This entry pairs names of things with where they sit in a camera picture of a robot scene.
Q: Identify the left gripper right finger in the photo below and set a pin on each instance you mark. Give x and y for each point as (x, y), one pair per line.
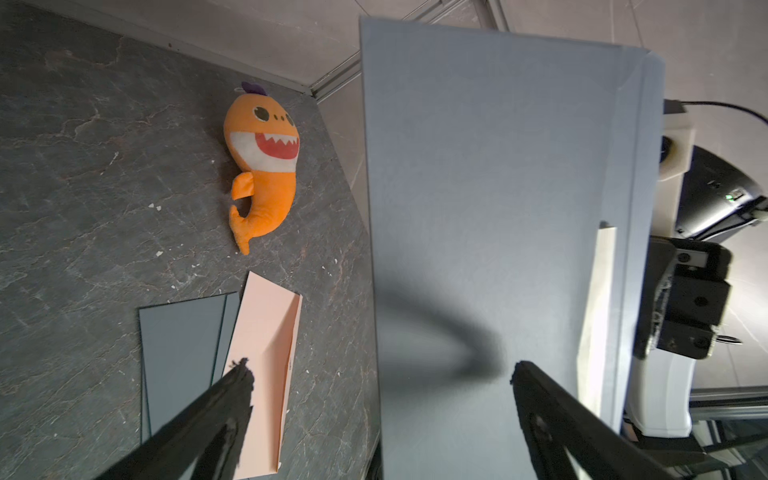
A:
(560, 433)

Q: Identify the orange shark plush toy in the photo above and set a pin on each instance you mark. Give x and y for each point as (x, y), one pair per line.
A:
(264, 141)

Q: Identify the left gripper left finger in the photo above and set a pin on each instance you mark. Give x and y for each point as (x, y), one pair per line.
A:
(206, 438)

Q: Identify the grey envelope under pink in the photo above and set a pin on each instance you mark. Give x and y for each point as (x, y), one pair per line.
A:
(184, 352)

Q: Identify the grey envelope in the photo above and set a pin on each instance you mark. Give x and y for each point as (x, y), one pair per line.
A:
(184, 352)
(493, 160)

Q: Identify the grey envelope front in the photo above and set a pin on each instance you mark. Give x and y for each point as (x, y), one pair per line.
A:
(493, 160)

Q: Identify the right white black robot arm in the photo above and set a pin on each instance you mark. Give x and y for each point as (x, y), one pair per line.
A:
(700, 200)

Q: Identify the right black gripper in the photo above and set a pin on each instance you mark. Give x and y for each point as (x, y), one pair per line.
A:
(683, 298)

